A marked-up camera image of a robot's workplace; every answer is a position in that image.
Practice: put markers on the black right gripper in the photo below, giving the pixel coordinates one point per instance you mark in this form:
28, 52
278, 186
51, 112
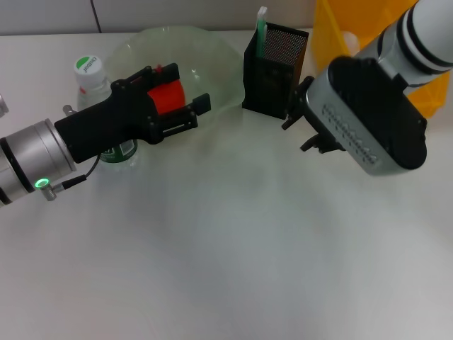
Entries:
315, 127

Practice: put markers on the red-orange toy orange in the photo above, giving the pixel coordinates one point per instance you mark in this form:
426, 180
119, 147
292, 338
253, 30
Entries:
170, 97

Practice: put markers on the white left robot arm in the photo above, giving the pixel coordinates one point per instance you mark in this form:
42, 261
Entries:
32, 159

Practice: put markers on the yellow plastic storage bin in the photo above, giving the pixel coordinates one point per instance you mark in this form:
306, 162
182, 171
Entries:
329, 46

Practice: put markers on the green label water bottle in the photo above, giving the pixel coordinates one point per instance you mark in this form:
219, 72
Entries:
88, 71

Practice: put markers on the black mesh pen holder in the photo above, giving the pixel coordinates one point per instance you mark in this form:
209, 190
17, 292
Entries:
269, 92

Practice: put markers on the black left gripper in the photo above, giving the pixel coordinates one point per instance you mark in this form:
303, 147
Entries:
106, 127

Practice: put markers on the green utility knife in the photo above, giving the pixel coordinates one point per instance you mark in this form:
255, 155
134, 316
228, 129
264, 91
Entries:
261, 32

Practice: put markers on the pale green glass fruit plate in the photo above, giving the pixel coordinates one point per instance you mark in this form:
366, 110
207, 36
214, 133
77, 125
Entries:
212, 71

